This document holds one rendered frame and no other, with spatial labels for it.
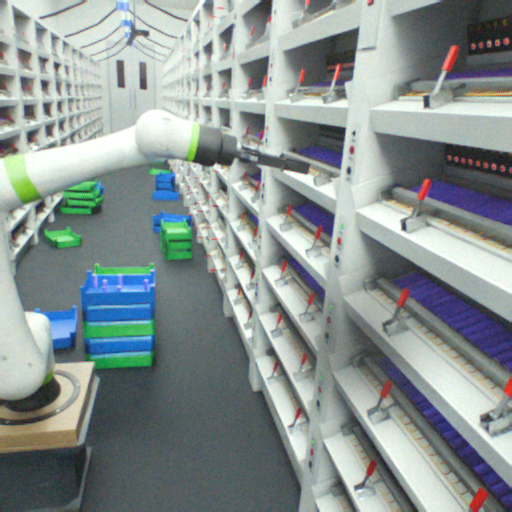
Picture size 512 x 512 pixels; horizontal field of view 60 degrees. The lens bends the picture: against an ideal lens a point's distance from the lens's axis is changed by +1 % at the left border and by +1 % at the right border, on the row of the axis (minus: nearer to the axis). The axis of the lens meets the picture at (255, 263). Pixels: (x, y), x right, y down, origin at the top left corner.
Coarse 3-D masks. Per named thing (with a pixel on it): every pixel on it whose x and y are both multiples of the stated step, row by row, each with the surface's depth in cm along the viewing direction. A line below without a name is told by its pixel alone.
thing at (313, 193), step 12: (288, 144) 156; (300, 144) 157; (312, 144) 158; (336, 144) 143; (276, 168) 148; (288, 180) 139; (300, 180) 126; (312, 180) 123; (336, 180) 100; (300, 192) 130; (312, 192) 119; (324, 192) 110; (336, 192) 101; (324, 204) 112
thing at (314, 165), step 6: (288, 156) 151; (294, 156) 145; (300, 156) 142; (306, 162) 134; (312, 162) 131; (318, 162) 128; (312, 168) 131; (318, 168) 126; (324, 168) 121; (330, 168) 119; (336, 168) 118; (318, 174) 123; (336, 174) 114
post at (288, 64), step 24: (288, 0) 141; (312, 0) 142; (312, 48) 147; (288, 72) 148; (312, 72) 150; (288, 120) 154; (264, 144) 163; (264, 168) 164; (288, 192) 163; (264, 240) 167; (264, 288) 174; (264, 336) 182
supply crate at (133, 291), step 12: (108, 276) 205; (132, 276) 207; (144, 276) 209; (84, 288) 185; (108, 288) 204; (132, 288) 205; (144, 288) 206; (84, 300) 187; (96, 300) 188; (108, 300) 189; (120, 300) 190; (132, 300) 191; (144, 300) 192
